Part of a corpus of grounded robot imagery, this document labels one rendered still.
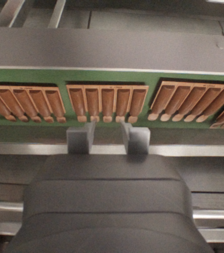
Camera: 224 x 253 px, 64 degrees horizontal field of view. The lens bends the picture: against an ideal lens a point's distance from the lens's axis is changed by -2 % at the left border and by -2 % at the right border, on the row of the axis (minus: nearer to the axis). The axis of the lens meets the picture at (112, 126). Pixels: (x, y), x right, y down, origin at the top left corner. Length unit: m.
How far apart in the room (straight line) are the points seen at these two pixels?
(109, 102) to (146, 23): 0.56
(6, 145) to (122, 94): 0.24
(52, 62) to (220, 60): 0.20
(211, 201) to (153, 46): 0.34
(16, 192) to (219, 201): 0.43
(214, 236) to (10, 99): 0.34
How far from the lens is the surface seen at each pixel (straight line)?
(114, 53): 0.23
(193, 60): 0.25
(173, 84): 0.25
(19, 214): 0.62
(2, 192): 0.46
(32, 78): 0.26
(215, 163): 0.49
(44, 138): 0.36
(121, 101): 0.25
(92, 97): 0.24
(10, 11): 0.34
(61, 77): 0.25
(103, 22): 0.76
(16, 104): 0.29
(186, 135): 0.38
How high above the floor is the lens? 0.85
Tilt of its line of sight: 29 degrees down
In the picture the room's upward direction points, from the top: 178 degrees counter-clockwise
